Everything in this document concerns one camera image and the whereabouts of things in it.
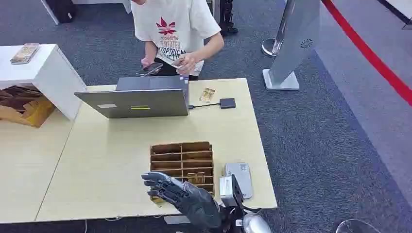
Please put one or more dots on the person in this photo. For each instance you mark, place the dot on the person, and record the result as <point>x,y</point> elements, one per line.
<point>180,19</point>

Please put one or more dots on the grey laptop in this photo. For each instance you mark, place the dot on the grey laptop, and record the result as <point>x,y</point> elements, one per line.
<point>138,103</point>

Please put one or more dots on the dark smartphone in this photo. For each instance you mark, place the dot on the dark smartphone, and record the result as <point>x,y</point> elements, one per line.
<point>150,68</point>

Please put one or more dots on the white shelf unit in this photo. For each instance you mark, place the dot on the white shelf unit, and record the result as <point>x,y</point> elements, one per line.
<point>48,74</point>

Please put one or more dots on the wooden card box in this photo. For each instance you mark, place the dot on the wooden card box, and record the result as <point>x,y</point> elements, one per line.
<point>180,157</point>

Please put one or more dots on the brown printed card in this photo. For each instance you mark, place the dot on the brown printed card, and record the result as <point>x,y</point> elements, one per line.
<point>196,178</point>

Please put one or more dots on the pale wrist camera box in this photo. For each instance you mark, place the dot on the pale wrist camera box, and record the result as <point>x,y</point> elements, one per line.
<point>227,191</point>

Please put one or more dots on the chrome round base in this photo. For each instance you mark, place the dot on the chrome round base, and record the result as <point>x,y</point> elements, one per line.
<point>355,227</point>

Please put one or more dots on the chrome stanchion post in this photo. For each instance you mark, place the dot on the chrome stanchion post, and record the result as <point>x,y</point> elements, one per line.
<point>269,47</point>

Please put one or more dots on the person's right hand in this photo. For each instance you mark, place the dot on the person's right hand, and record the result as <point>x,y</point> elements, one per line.
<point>146,61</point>

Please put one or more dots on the person's left hand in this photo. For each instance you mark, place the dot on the person's left hand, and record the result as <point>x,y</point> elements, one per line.
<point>188,61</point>

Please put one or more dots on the brown cardboard boxes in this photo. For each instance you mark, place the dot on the brown cardboard boxes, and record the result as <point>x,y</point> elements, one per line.
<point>29,109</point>

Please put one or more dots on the grey card reader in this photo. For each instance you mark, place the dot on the grey card reader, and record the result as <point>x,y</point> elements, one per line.
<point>243,178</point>

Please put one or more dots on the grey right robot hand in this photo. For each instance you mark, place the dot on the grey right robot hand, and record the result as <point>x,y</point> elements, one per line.
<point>196,204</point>

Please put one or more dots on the stack of printed cards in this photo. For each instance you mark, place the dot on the stack of printed cards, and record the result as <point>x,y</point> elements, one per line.
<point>25,53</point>

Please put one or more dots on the grey kiosk stand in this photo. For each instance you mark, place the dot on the grey kiosk stand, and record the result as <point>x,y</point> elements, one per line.
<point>296,48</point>

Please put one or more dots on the gold printed card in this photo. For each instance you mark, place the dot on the gold printed card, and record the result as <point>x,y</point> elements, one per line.
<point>207,95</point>

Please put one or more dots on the white table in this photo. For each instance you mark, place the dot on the white table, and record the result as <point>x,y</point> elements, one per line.
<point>50,11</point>

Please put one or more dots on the white counter with dark edge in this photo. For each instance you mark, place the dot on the white counter with dark edge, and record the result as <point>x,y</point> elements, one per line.
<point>402,4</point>

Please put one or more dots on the black robot legs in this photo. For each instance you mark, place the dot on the black robot legs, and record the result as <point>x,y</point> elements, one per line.
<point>227,16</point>

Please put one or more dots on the black adapter box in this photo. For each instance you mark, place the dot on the black adapter box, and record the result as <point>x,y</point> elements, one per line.
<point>228,103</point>

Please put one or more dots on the white plate under desk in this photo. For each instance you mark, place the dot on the white plate under desk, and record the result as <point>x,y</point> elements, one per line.
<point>176,220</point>

